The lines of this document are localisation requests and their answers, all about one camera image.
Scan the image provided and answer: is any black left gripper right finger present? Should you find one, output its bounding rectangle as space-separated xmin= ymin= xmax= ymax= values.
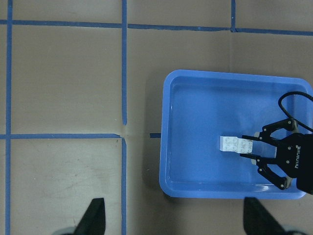
xmin=244 ymin=197 xmax=286 ymax=235

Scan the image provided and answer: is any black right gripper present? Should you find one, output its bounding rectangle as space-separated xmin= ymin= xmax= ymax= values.
xmin=240 ymin=118 xmax=313 ymax=194

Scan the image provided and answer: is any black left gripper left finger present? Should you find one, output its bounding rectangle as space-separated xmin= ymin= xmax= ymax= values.
xmin=73 ymin=198 xmax=106 ymax=235

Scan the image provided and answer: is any white block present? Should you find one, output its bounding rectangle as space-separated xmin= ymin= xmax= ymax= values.
xmin=236 ymin=138 xmax=253 ymax=154
xmin=220 ymin=136 xmax=238 ymax=152

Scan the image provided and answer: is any blue plastic tray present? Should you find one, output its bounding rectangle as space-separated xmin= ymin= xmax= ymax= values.
xmin=159 ymin=70 xmax=313 ymax=199

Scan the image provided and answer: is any brown paper table cover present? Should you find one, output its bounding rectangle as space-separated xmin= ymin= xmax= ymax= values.
xmin=0 ymin=0 xmax=313 ymax=235

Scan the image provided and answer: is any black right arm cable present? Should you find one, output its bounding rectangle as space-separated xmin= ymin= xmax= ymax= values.
xmin=278 ymin=91 xmax=313 ymax=132

